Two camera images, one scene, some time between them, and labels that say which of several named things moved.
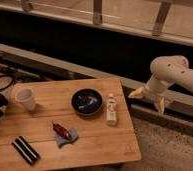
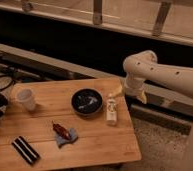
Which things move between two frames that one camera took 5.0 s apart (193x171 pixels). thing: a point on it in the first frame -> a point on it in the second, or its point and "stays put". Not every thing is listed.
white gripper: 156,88 -> 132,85
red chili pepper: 60,131 stays put
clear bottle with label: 111,116 stays put
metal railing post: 161,18 stays put
